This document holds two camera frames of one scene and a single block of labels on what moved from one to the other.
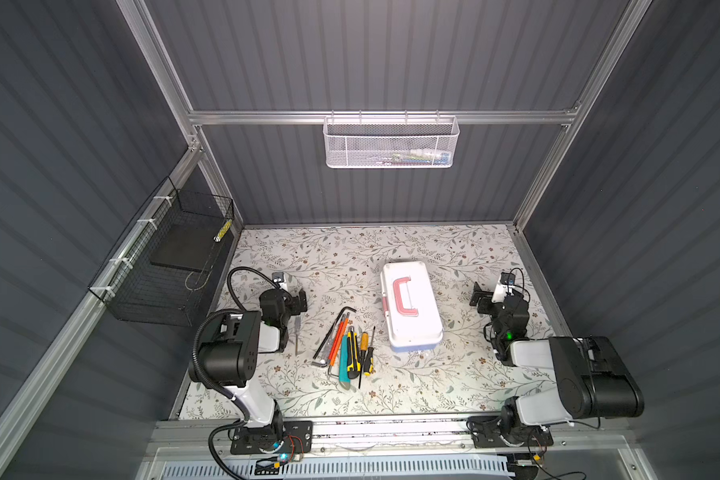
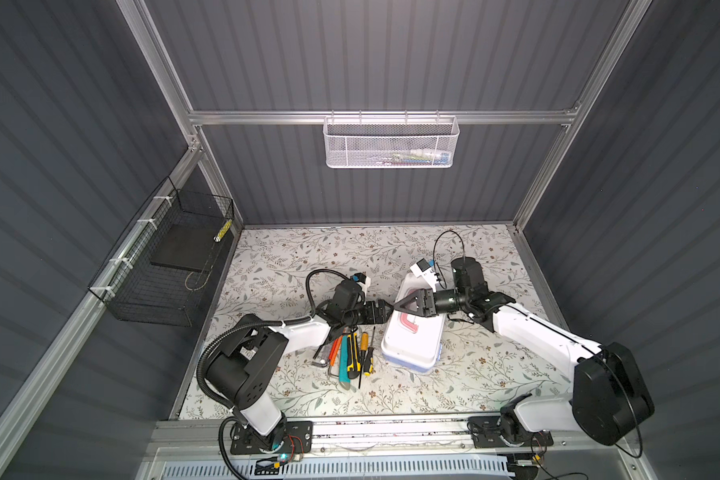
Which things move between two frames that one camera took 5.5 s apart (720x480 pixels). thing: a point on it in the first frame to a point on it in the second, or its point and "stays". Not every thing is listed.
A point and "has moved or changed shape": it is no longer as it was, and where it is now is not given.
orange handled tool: x=340 y=338 stays
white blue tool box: x=412 y=317 has moved or changed shape
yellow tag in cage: x=226 y=227 stays
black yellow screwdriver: x=369 y=362 stays
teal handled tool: x=344 y=363 stays
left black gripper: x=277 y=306 to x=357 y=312
